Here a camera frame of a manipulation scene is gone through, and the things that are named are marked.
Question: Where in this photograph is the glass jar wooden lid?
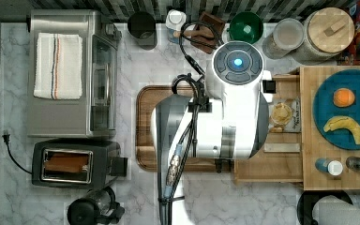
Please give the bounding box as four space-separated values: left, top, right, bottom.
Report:
292 7 354 64

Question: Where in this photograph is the black toaster power cord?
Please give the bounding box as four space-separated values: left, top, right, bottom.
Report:
2 130 33 175

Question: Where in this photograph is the black slot toaster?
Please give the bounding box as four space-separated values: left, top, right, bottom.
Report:
32 139 128 189

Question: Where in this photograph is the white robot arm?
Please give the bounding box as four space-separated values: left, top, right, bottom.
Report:
151 41 269 225

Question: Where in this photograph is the blue plate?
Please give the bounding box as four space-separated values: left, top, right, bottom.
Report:
312 69 360 150

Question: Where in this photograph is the white striped dish towel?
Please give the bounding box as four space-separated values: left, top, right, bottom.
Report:
34 33 83 100

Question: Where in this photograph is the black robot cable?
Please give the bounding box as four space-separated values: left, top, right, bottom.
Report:
157 21 223 225

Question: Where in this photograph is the brown wooden holder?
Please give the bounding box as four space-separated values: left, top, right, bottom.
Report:
185 11 225 54

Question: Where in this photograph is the orange fruit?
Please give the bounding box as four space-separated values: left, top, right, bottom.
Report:
333 88 355 108

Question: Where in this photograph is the yellow banana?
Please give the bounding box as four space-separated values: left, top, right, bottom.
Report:
323 115 360 145

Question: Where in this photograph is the white paper towel roll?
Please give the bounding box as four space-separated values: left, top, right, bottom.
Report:
296 190 360 225

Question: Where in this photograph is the white bottle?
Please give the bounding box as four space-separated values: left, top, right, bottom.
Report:
165 9 187 44

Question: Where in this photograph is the silver toaster oven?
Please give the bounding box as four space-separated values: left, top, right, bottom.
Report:
27 9 121 138

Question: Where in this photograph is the white snack bag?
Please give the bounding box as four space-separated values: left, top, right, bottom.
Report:
268 98 301 133

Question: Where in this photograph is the dark wooden cutting board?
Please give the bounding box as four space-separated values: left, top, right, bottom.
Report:
135 85 218 173

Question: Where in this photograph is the wooden drawer cabinet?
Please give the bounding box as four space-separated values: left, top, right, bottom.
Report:
299 66 360 190

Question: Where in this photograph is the black cup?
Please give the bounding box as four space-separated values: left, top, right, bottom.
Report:
127 11 158 50

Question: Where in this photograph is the blue shaker white cap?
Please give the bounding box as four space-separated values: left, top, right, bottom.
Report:
315 158 343 176

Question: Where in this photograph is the clear jar plastic lid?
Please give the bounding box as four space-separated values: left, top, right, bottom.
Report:
262 18 305 59

